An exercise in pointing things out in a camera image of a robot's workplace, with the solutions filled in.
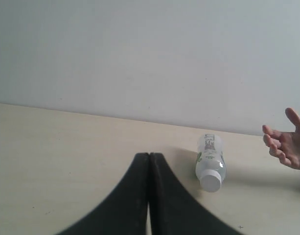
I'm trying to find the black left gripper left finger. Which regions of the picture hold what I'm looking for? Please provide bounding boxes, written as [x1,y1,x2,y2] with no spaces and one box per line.
[60,153,150,235]

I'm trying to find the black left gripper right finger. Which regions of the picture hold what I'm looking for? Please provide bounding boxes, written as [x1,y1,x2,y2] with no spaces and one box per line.
[149,153,240,235]

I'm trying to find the white cap green label bottle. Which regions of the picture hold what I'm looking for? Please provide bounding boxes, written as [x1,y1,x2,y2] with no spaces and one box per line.
[195,134,227,192]

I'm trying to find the person's open hand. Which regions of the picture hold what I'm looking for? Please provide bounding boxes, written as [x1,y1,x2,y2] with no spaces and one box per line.
[262,108,300,170]

